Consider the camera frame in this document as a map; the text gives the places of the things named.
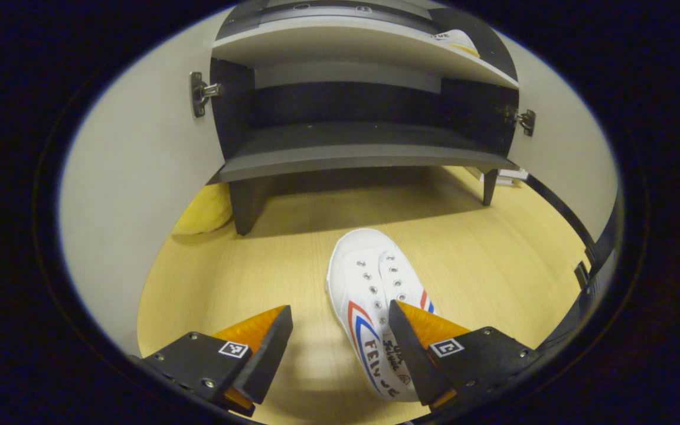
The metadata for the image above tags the yellow cloth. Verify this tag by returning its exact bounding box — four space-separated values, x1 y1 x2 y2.
172 183 234 237

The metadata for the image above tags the grey shoe cabinet door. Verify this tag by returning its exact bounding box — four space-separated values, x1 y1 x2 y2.
58 9 246 355
482 30 623 355

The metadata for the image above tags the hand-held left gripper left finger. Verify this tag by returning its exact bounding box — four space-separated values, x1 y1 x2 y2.
139 305 293 417

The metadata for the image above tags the white striped shoe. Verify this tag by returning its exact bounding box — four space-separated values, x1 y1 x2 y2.
325 228 436 403
430 30 481 58

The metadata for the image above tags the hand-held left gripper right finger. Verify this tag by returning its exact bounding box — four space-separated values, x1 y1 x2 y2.
388 299 544 412

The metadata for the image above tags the grey shoe cabinet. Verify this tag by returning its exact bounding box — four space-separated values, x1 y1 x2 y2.
207 0 521 237

